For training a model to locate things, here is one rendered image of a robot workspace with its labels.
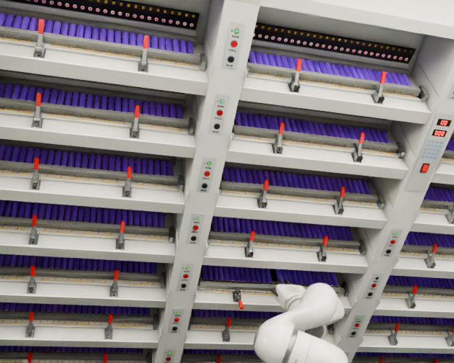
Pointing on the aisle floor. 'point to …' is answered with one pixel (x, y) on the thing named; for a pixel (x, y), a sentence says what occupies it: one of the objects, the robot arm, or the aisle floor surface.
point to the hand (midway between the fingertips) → (283, 284)
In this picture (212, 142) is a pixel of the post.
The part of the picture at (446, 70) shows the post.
